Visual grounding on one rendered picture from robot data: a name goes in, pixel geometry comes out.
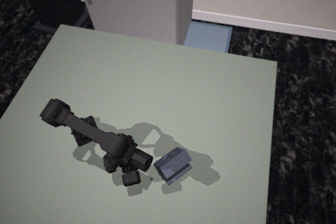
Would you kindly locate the grey sloped panel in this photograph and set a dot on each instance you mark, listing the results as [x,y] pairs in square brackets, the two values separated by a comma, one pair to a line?
[173,165]

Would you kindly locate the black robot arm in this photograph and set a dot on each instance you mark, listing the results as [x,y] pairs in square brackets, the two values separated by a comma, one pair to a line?
[113,144]

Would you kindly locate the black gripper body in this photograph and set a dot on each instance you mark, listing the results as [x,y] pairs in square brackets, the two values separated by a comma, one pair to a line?
[130,178]

